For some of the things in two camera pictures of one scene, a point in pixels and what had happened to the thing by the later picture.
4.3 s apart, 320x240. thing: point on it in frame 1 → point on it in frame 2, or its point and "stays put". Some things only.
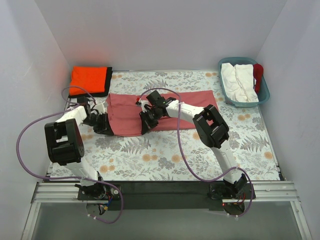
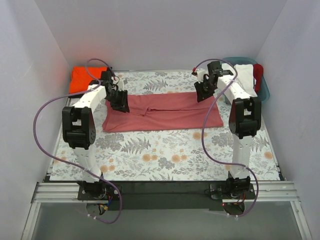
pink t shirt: x=124 y=115 stays put
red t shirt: x=258 y=70 stays put
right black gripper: x=148 y=118 → x=205 y=88
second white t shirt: x=244 y=73 stays put
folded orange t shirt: x=92 y=79 stays put
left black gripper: x=100 y=122 → x=119 y=97
